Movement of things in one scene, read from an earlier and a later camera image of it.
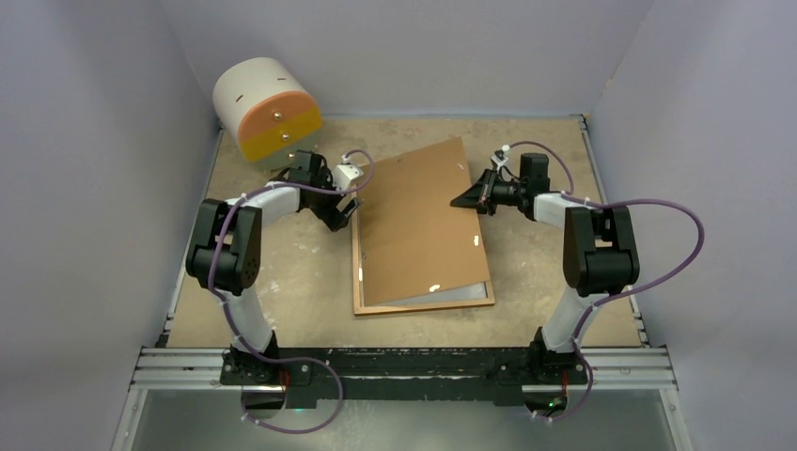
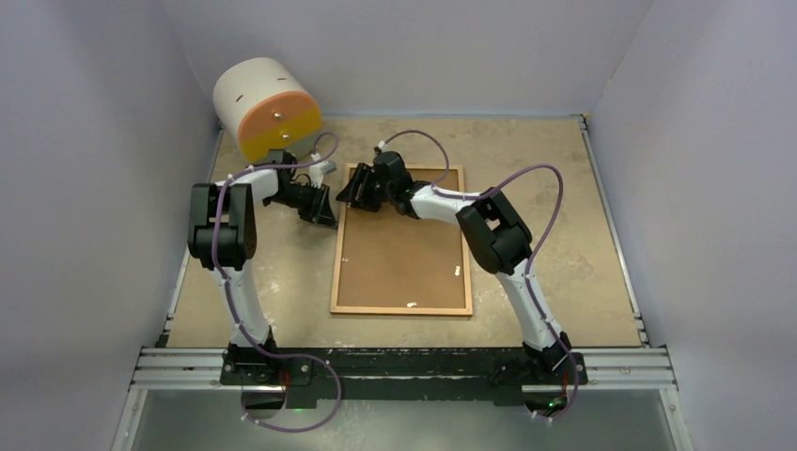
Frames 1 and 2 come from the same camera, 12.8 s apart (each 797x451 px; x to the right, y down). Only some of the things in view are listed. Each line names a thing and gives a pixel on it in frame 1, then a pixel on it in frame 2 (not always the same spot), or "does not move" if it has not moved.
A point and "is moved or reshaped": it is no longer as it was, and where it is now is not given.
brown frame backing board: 415,241 is moved or reshaped
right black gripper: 480,195 to 363,176
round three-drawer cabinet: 263,106 does not move
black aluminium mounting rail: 404,373 does not move
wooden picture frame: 358,284 is moved or reshaped
